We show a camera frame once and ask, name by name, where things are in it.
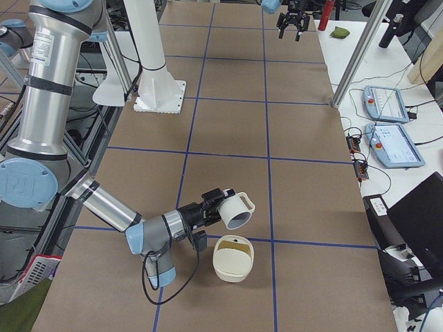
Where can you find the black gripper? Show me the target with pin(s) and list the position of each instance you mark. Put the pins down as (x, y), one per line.
(297, 5)
(191, 213)

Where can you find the white mug with handle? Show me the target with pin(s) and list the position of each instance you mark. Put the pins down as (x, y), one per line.
(236, 211)

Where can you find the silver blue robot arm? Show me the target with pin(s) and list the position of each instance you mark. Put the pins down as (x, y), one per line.
(37, 166)
(270, 7)

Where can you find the red bottle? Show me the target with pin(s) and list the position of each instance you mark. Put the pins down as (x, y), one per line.
(326, 14)

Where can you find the green bean bag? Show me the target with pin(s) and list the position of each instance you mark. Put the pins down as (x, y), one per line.
(339, 33)

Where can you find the cream plastic bin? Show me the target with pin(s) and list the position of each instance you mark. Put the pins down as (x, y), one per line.
(233, 258)

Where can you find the black tripod stand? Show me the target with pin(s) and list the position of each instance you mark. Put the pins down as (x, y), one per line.
(401, 21)

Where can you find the far blue teach pendant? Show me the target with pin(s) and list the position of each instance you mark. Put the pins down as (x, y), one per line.
(385, 104)

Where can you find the blue teach pendant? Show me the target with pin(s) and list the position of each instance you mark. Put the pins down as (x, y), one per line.
(392, 146)
(385, 104)

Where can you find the near blue teach pendant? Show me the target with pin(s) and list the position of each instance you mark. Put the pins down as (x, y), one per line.
(392, 146)

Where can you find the white basket red trim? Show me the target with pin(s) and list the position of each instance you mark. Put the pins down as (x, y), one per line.
(40, 268)

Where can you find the black monitor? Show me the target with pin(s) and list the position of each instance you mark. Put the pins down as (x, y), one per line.
(418, 219)

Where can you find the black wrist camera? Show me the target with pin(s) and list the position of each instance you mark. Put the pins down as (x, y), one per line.
(200, 240)

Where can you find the aluminium frame post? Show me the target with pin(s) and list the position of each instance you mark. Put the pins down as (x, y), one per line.
(378, 13)

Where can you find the white pedestal column base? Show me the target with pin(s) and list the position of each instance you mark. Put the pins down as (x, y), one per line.
(158, 91)

